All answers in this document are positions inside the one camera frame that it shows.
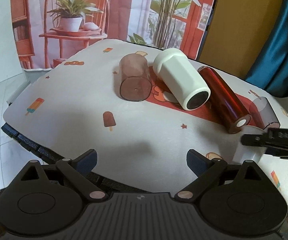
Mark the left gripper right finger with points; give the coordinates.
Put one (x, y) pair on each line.
(207, 172)

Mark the printed room backdrop cloth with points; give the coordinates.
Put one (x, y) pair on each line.
(48, 32)

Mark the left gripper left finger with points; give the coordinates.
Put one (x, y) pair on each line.
(76, 170)

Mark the white patterned table mat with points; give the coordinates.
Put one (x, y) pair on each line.
(77, 107)

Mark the white tumbler with black bottom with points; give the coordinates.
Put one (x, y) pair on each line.
(182, 79)

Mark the shiny red metal tumbler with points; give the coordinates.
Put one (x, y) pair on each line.
(229, 108)

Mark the small white paper cup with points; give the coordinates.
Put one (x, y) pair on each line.
(253, 153)

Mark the brown translucent plastic cup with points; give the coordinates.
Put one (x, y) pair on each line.
(135, 79)

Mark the dark purple translucent cup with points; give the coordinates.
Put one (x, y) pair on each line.
(263, 114)

